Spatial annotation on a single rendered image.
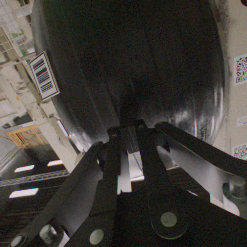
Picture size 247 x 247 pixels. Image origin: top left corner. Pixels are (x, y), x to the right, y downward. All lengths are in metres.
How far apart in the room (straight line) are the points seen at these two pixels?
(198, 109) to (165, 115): 0.05
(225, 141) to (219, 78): 0.37
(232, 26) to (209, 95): 0.26
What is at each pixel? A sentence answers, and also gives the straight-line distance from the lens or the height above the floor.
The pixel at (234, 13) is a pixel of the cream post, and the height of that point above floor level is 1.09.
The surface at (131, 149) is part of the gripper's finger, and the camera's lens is 0.16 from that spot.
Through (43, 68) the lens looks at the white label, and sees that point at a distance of 0.26.
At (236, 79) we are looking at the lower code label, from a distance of 0.52.
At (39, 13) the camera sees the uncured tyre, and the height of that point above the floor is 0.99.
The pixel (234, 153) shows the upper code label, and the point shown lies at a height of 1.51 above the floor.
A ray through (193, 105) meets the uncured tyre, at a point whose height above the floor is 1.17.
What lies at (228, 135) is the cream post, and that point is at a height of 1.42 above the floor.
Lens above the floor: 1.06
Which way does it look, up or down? 27 degrees up
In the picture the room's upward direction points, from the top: 160 degrees clockwise
